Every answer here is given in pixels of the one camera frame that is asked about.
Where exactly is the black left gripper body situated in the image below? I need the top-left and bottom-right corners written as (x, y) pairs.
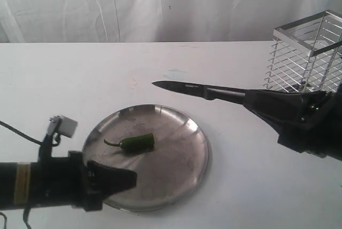
top-left (34, 151), bottom-right (103, 212)

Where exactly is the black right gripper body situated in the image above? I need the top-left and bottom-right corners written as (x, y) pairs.
top-left (277, 91), bottom-right (341, 160)

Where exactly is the black handled knife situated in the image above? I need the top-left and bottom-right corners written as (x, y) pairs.
top-left (152, 81), bottom-right (247, 105)

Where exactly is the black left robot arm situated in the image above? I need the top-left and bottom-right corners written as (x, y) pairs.
top-left (1, 151), bottom-right (137, 211)

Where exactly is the green chili pepper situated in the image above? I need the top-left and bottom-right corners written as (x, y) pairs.
top-left (104, 133), bottom-right (155, 153)

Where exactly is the round steel plate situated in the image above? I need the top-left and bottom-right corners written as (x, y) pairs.
top-left (82, 104), bottom-right (211, 212)

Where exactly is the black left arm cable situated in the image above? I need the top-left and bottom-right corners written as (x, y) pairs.
top-left (0, 120), bottom-right (62, 229)

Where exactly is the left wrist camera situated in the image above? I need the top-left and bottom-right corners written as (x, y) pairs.
top-left (47, 115), bottom-right (78, 138)

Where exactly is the chrome wire utensil holder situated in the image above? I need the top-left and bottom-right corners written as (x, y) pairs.
top-left (264, 10), bottom-right (341, 92)

